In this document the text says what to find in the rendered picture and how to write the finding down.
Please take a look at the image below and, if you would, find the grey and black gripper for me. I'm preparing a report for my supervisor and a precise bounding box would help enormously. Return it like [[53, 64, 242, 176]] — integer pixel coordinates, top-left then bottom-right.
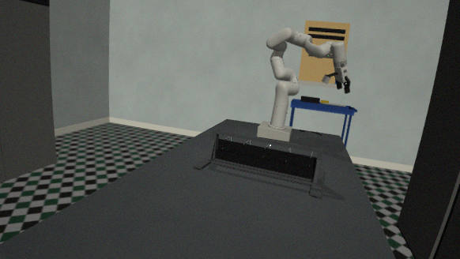
[[334, 65, 350, 94]]

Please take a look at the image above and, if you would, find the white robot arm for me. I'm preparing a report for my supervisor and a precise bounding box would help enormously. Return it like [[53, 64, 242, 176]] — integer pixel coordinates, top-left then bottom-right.
[[266, 28, 347, 130]]

